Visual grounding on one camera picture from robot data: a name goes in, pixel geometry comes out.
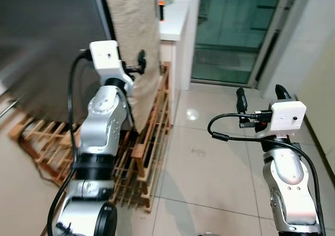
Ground grey steel fridge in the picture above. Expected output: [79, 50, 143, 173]
[0, 0, 129, 127]

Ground beige hanging cloth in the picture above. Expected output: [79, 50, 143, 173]
[99, 0, 163, 134]

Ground white counter cabinet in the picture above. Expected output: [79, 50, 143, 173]
[157, 0, 200, 124]

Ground small orange black item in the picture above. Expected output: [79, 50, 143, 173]
[158, 1, 166, 21]

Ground glass sliding door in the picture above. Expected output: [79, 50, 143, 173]
[190, 0, 302, 88]

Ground wooden slatted rack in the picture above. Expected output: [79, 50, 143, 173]
[8, 62, 173, 213]

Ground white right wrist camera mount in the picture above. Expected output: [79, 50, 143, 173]
[270, 101, 307, 139]

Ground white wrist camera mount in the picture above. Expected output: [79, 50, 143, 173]
[89, 40, 134, 82]
[270, 101, 307, 139]

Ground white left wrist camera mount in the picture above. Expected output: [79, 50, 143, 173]
[89, 40, 134, 82]

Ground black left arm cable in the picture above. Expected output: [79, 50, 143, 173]
[47, 49, 92, 236]

